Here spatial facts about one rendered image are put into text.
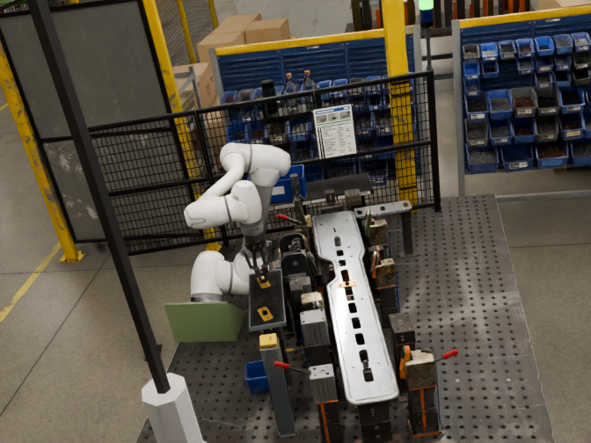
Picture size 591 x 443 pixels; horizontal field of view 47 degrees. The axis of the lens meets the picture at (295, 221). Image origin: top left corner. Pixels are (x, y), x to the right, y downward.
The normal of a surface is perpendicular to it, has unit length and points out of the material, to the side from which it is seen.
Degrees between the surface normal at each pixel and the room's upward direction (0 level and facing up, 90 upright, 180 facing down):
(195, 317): 90
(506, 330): 0
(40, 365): 0
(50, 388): 0
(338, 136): 90
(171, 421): 90
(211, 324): 90
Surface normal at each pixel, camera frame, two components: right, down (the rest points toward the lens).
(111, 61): -0.15, 0.50
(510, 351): -0.15, -0.86
